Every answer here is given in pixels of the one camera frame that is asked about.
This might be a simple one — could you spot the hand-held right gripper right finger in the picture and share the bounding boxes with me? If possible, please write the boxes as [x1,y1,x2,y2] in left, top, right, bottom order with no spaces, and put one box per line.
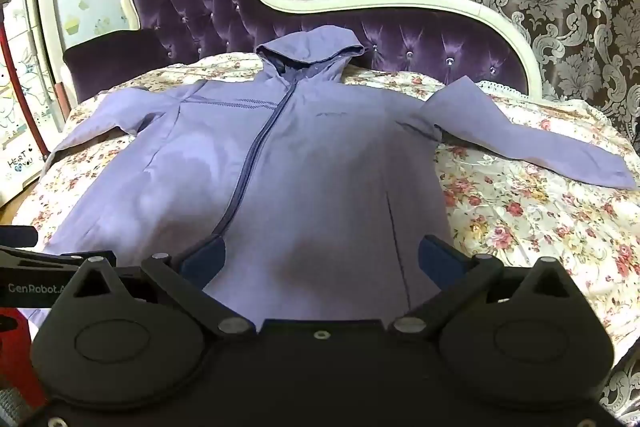
[389,234,593,341]

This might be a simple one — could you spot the purple tufted headboard white frame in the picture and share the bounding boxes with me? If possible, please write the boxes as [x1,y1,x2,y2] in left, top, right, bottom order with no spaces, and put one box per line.
[64,0,543,105]

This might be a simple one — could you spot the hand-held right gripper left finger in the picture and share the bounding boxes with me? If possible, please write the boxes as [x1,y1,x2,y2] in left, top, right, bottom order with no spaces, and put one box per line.
[50,234,257,341]

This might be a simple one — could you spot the floral bedspread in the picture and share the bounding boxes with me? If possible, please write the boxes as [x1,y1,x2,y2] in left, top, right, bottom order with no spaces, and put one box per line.
[27,52,640,353]

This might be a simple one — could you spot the white cartoon-print cabinet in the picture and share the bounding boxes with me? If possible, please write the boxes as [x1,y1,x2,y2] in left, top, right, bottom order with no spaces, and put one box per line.
[0,0,66,208]

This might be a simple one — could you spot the red pole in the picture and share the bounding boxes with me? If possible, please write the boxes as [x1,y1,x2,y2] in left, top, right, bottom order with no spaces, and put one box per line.
[0,22,40,160]

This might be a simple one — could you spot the purple hooded zip jacket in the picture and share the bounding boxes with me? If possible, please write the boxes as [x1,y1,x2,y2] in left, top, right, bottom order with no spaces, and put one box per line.
[42,25,638,330]

